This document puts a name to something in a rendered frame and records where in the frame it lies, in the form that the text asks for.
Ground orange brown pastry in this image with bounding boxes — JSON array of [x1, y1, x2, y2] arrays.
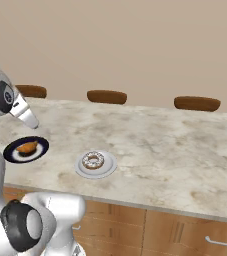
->
[[16, 140, 39, 158]]

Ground dark blue plate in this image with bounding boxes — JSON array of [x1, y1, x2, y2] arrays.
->
[[2, 135, 51, 164]]

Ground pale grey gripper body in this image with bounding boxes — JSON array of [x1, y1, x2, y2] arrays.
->
[[17, 105, 40, 131]]

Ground white sprinkled brown donut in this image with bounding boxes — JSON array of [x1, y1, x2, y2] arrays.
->
[[81, 151, 106, 171]]

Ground white plate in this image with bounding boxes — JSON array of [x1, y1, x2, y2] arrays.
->
[[74, 149, 118, 180]]

